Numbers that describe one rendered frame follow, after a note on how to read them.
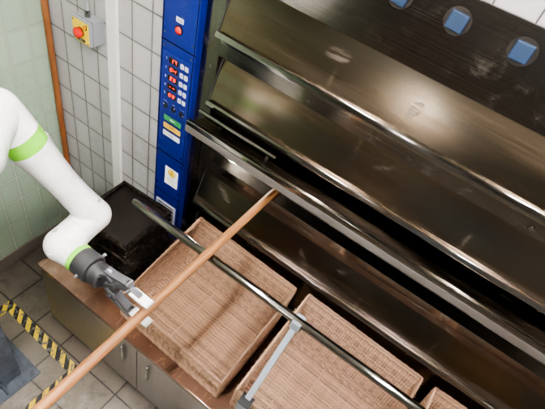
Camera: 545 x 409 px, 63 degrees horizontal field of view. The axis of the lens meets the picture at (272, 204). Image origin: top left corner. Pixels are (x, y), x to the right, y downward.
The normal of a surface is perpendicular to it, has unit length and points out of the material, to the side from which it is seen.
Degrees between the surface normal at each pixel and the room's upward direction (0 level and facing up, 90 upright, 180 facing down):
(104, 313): 0
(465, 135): 70
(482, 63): 90
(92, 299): 0
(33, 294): 0
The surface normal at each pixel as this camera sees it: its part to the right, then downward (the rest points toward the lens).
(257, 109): -0.44, 0.26
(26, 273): 0.22, -0.67
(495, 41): -0.55, 0.51
